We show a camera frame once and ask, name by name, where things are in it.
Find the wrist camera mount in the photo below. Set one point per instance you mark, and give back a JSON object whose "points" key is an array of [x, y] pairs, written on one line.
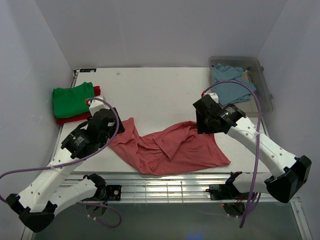
{"points": [[213, 95], [94, 106]]}

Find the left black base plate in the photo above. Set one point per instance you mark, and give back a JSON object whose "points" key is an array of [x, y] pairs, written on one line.
{"points": [[108, 193]]}

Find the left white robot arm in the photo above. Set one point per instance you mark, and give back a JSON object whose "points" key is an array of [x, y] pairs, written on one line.
{"points": [[38, 204]]}

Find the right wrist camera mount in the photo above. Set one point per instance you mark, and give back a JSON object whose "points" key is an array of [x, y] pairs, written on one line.
{"points": [[213, 95]]}

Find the folded green t shirt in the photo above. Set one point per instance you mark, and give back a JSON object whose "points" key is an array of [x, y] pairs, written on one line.
{"points": [[70, 102]]}

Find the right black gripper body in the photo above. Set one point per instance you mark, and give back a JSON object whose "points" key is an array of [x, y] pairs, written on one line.
{"points": [[203, 126]]}

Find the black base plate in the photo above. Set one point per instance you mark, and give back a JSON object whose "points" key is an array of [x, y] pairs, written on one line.
{"points": [[225, 192], [108, 193]]}

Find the aluminium table frame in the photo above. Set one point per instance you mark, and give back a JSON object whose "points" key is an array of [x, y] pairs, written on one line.
{"points": [[157, 97]]}

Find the blue label sticker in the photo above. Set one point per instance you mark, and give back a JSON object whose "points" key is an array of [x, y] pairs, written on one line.
{"points": [[87, 70]]}

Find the folded red t shirt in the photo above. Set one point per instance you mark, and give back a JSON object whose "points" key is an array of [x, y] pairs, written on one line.
{"points": [[79, 117]]}

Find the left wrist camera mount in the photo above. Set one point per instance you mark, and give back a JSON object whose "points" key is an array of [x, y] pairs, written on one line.
{"points": [[94, 106]]}

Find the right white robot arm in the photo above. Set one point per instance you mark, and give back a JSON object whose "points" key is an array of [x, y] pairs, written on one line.
{"points": [[287, 172]]}

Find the salmon pink t shirt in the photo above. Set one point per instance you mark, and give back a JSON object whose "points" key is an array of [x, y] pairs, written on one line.
{"points": [[175, 150]]}

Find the clear plastic bin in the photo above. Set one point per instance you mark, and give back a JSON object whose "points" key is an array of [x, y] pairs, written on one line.
{"points": [[253, 73]]}

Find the blue t shirt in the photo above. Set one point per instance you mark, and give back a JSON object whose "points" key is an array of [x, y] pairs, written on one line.
{"points": [[230, 93]]}

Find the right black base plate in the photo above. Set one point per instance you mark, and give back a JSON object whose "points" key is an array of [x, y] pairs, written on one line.
{"points": [[225, 192]]}

